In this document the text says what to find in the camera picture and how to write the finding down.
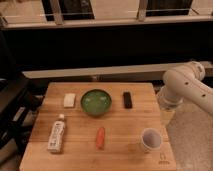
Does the black chair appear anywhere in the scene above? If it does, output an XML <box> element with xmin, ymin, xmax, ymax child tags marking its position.
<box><xmin>0</xmin><ymin>76</ymin><xmax>42</xmax><ymax>152</ymax></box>

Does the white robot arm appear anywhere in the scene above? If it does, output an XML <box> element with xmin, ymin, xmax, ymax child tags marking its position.
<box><xmin>156</xmin><ymin>61</ymin><xmax>213</xmax><ymax>126</ymax></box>

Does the white tofu block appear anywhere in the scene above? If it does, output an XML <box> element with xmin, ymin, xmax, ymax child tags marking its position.
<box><xmin>63</xmin><ymin>93</ymin><xmax>76</xmax><ymax>108</ymax></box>

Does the white labelled bottle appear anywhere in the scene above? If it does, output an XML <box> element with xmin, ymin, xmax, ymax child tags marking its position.
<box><xmin>47</xmin><ymin>114</ymin><xmax>65</xmax><ymax>153</ymax></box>

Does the white paper cup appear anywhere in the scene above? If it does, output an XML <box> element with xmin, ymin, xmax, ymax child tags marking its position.
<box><xmin>140</xmin><ymin>128</ymin><xmax>163</xmax><ymax>153</ymax></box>

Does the orange carrot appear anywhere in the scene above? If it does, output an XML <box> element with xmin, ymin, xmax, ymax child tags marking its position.
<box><xmin>96</xmin><ymin>127</ymin><xmax>105</xmax><ymax>149</ymax></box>

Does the green bowl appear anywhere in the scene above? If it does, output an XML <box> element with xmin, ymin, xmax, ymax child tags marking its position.
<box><xmin>80</xmin><ymin>89</ymin><xmax>112</xmax><ymax>117</ymax></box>

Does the wooden cutting board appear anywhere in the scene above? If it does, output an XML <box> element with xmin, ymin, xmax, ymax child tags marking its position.
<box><xmin>20</xmin><ymin>82</ymin><xmax>177</xmax><ymax>171</ymax></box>

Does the black rectangular block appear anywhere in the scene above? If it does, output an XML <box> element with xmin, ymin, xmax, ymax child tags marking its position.
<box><xmin>123</xmin><ymin>92</ymin><xmax>132</xmax><ymax>109</ymax></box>

